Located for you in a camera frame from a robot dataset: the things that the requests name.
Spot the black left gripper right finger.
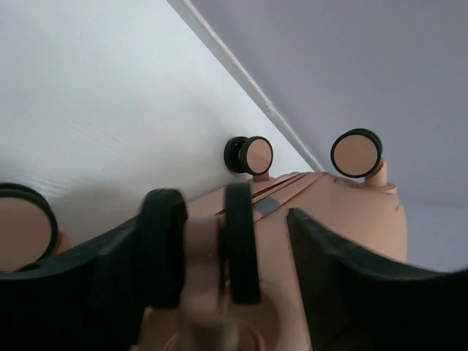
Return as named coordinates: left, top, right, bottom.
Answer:
left=287, top=208, right=467, bottom=350

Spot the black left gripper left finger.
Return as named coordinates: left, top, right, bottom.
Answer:
left=0, top=210, right=147, bottom=351

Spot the pink hard-shell suitcase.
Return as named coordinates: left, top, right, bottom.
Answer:
left=1, top=128, right=407, bottom=350

